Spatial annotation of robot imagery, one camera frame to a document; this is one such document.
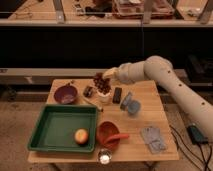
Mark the clear glass cup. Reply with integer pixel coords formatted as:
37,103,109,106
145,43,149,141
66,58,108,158
98,149,112,165

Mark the orange bowl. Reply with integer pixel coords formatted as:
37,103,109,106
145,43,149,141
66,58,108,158
96,121,120,151

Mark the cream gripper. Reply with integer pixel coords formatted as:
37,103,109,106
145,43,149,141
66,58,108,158
102,67,118,79

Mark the dark red grape bunch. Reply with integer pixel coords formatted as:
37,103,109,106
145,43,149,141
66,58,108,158
93,73,111,94

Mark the wooden handled utensil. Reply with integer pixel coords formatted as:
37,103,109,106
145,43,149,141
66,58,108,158
83,97,103,112

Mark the grey folded cloth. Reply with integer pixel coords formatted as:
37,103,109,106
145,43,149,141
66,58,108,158
140,126,167,154

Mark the black power adapter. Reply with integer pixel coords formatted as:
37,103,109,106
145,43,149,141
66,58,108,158
187,125,208,144

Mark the small dark toy object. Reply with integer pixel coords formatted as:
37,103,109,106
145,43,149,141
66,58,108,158
83,86,93,97

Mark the red yellow apple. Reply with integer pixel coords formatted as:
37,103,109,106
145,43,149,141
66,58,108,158
74,129,89,144

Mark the wooden table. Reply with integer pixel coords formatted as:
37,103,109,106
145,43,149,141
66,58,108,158
28,79,179,163

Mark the blue grey cup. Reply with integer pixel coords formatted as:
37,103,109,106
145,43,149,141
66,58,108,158
120,92,141,115

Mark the green plastic tray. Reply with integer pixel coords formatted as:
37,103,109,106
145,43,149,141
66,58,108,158
28,105,98,153

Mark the black rectangular block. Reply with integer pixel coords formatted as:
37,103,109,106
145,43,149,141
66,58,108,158
112,87,122,104

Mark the white paper cup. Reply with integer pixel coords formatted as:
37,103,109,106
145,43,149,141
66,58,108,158
97,92,111,103

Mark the orange carrot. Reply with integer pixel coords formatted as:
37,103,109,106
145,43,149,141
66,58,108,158
105,133,129,143

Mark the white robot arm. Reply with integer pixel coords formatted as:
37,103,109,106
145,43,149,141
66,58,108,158
103,55,213,142

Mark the purple bowl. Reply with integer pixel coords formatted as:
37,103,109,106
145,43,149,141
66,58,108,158
54,85,78,104

